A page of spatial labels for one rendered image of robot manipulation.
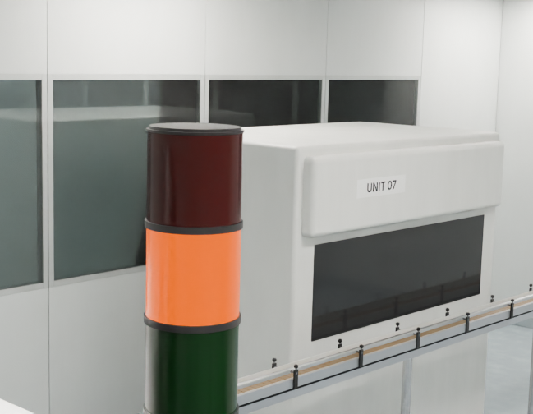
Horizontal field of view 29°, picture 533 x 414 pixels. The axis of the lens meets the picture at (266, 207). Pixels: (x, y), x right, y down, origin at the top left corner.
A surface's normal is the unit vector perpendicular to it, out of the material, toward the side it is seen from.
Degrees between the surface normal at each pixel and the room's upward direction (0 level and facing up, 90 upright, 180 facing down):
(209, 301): 90
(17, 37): 90
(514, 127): 90
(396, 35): 90
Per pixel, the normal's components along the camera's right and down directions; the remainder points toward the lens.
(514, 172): -0.68, 0.09
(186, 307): -0.04, 0.14
